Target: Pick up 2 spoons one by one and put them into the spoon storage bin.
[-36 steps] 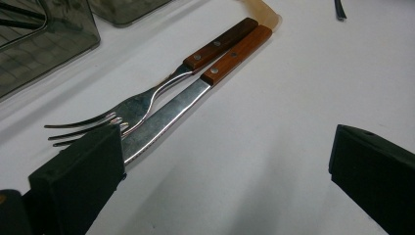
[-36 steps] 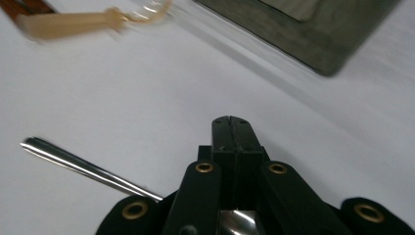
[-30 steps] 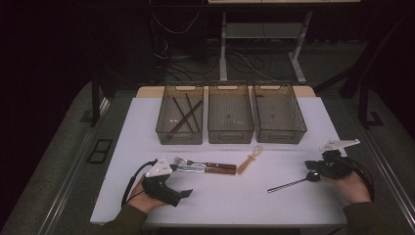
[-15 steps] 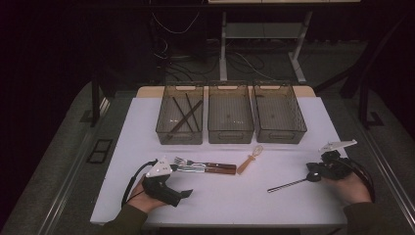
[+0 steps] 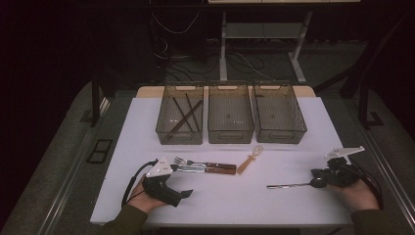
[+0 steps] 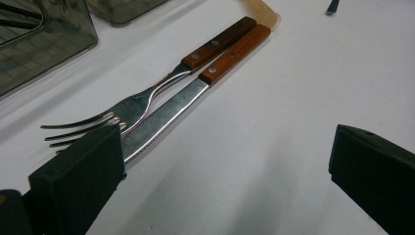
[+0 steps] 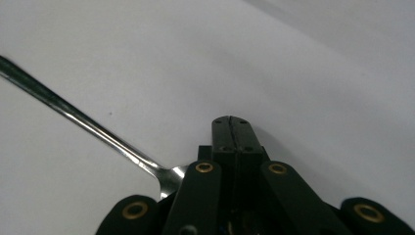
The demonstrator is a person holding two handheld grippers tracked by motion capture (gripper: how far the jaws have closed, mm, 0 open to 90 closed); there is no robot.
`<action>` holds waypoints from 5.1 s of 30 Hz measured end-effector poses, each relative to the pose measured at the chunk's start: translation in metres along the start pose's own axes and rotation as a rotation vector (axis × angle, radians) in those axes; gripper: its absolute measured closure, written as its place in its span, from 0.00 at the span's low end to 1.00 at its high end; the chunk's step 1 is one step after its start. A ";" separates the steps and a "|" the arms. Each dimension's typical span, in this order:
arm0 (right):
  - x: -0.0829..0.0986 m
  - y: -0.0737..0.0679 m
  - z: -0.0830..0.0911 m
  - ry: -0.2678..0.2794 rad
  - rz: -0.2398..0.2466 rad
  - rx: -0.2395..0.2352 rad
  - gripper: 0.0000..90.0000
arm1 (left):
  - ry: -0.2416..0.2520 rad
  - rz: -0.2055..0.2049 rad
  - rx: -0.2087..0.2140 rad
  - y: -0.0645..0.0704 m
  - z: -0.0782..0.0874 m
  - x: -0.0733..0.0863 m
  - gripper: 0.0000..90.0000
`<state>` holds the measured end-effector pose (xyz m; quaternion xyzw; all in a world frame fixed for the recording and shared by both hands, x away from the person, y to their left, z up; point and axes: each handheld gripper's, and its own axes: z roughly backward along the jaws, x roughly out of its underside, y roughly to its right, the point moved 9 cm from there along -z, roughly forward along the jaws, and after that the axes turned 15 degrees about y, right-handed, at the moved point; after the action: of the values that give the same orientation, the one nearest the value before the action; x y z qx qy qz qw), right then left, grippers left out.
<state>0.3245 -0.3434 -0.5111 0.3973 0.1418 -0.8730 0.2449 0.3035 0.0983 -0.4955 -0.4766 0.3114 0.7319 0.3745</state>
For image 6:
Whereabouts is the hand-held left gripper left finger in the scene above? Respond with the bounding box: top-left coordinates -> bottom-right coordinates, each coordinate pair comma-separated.
27,123 -> 127,235

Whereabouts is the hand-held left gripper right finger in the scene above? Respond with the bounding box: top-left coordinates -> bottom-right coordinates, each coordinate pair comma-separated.
328,123 -> 415,235

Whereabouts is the knife with wooden handle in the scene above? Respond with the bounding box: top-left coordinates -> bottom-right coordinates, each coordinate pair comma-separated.
120,23 -> 272,165

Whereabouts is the fork with wooden handle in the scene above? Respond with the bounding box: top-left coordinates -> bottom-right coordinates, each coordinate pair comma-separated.
39,16 -> 258,155

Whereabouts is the smoky transparent plastic bin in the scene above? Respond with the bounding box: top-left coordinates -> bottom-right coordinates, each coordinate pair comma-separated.
0,0 -> 99,99
83,0 -> 170,27

